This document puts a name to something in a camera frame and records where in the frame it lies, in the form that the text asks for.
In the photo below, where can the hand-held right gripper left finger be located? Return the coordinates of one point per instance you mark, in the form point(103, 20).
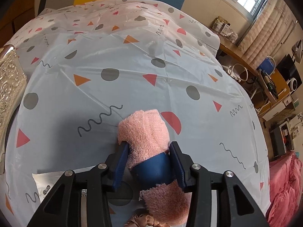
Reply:
point(119, 170)

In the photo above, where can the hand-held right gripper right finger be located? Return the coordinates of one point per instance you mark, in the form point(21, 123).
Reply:
point(178, 170)

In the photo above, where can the pink towel with blue band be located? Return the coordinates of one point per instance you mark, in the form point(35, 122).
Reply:
point(144, 130)

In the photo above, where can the brown scrunchie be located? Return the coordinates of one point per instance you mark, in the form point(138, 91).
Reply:
point(139, 221)

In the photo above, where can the clear plastic bag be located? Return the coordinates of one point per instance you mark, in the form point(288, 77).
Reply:
point(47, 184)

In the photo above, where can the pink blanket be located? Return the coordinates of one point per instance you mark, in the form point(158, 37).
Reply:
point(288, 194)

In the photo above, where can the white storage rack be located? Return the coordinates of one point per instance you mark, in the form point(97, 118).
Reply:
point(286, 134)

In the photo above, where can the patterned white tablecloth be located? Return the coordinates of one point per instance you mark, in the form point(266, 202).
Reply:
point(118, 56)

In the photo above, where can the wooden desk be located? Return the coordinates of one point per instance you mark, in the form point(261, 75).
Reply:
point(279, 82)

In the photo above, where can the blue jug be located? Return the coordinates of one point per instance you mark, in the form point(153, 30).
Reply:
point(267, 66)

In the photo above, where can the small boxes on sill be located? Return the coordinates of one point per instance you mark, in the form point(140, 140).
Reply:
point(224, 29)

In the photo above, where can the beige curtain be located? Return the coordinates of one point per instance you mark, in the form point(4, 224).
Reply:
point(267, 28)

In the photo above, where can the white desk lamp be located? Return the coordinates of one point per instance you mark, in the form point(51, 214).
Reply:
point(297, 49)

